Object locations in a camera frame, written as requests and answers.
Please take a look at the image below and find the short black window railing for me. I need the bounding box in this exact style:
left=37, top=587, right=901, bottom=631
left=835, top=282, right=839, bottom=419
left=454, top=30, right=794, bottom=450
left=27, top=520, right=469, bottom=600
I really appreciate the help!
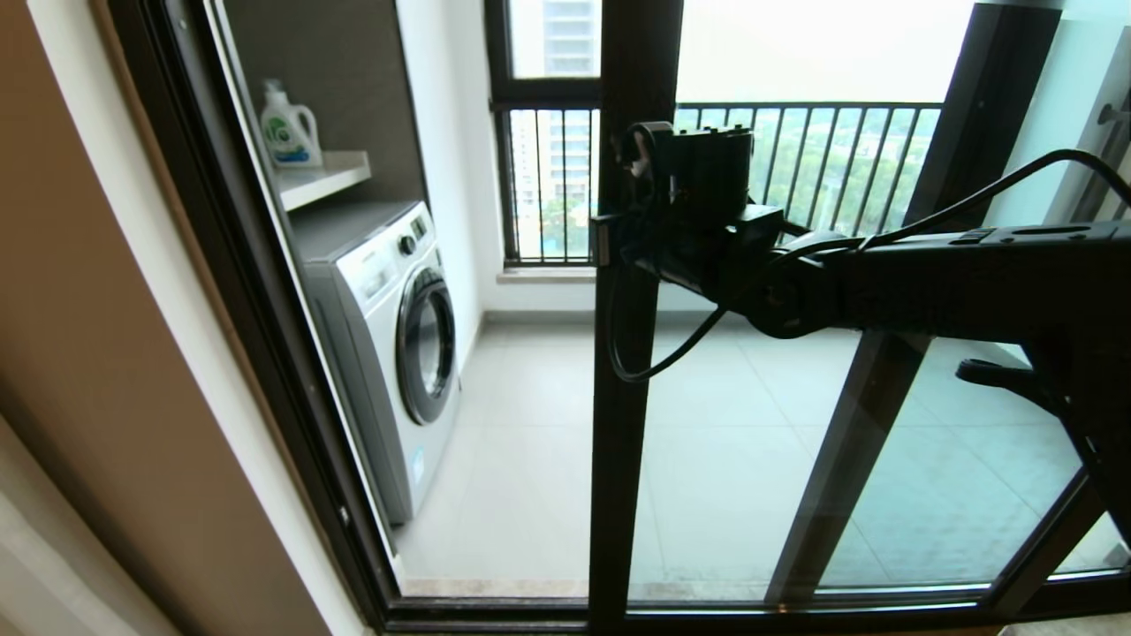
left=1074, top=88, right=1131, bottom=222

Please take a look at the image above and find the black framed fixed glass panel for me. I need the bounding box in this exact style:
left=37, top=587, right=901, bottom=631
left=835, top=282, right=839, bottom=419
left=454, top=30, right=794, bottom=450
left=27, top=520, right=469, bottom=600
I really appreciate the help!
left=764, top=0, right=1131, bottom=610

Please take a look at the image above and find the long grey stone window sill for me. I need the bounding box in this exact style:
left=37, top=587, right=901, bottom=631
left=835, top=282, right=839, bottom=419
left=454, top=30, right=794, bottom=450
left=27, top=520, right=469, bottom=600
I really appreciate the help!
left=497, top=263, right=708, bottom=285

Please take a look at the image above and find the black window frame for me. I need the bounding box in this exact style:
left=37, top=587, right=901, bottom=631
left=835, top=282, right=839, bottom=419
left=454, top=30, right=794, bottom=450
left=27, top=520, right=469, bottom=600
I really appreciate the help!
left=484, top=0, right=602, bottom=266

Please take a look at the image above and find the white wall shelf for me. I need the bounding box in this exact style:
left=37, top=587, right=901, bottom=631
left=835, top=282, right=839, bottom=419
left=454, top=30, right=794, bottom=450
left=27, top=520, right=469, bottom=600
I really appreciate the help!
left=276, top=150, right=372, bottom=213

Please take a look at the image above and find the black framed sliding glass door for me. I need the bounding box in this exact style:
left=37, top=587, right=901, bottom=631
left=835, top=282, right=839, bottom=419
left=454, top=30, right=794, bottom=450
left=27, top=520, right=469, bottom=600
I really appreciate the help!
left=104, top=0, right=1131, bottom=636
left=588, top=0, right=1131, bottom=636

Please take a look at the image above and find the white detergent bottle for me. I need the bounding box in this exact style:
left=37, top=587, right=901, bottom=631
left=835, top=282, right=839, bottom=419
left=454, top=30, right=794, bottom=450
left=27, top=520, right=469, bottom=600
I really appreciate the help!
left=259, top=79, right=323, bottom=169

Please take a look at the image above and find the white front-load washing machine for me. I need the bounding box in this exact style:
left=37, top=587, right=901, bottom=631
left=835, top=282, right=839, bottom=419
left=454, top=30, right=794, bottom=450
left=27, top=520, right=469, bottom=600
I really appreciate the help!
left=296, top=201, right=462, bottom=526

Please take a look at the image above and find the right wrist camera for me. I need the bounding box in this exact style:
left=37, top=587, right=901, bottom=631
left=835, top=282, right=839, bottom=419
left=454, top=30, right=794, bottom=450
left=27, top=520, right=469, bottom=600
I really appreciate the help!
left=619, top=122, right=756, bottom=222

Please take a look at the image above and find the long black balcony railing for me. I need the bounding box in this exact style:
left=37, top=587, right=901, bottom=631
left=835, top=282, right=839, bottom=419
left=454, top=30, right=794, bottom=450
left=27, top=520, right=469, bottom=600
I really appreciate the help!
left=490, top=100, right=945, bottom=266

